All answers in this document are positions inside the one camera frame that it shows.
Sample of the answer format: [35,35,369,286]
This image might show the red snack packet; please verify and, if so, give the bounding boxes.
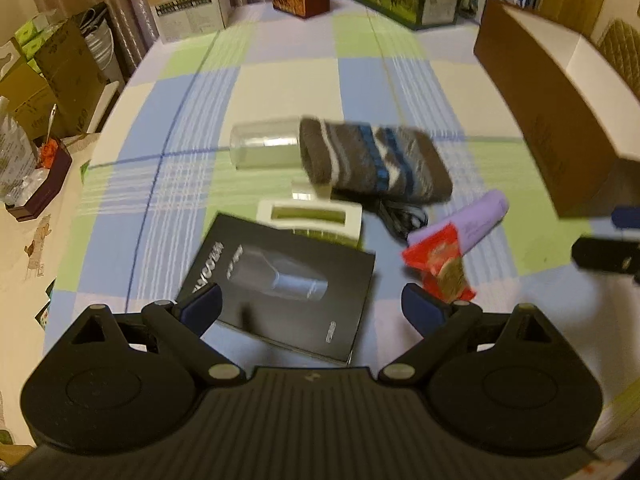
[401,223,475,304]

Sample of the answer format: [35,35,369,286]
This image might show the purple tube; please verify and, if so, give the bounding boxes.
[408,190,509,255]

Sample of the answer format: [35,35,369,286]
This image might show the black USB cable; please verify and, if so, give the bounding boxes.
[363,196,431,245]

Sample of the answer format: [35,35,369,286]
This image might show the black shaver box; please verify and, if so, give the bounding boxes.
[177,214,375,363]

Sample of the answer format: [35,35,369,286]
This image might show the white plastic comb holder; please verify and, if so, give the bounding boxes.
[256,198,362,247]

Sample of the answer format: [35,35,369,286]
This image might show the grey striped knitted sock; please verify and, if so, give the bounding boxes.
[298,117,454,205]

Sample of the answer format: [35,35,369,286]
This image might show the clear plastic cup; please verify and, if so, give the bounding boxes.
[229,118,302,170]

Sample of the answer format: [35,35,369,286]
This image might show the brown cardboard storage box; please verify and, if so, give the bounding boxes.
[474,0,639,218]

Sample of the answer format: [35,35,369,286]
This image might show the checkered bed sheet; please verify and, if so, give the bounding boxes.
[43,0,640,461]

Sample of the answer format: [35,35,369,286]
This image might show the quilted tan cushion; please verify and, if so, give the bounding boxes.
[598,18,640,98]

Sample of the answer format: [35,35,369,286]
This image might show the dark red tray box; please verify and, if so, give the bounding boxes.
[3,136,72,222]

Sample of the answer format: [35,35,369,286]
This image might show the plastic bag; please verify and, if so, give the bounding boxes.
[0,96,49,207]

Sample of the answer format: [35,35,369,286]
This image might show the brown cardboard boxes stack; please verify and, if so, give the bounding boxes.
[1,20,106,140]

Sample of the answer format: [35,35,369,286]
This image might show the green tissue packs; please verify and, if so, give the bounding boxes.
[14,9,63,74]

